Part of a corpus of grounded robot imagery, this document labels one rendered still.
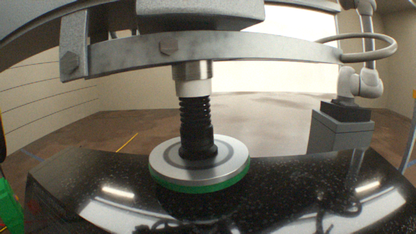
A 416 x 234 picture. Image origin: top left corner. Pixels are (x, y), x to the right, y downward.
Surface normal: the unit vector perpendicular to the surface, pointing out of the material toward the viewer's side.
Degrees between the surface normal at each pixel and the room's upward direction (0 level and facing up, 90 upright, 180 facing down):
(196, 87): 90
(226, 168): 0
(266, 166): 0
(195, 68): 90
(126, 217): 0
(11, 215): 73
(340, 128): 90
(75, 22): 90
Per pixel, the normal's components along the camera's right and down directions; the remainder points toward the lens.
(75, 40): 0.32, 0.23
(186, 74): -0.17, 0.27
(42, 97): 0.99, -0.01
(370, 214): -0.05, -0.96
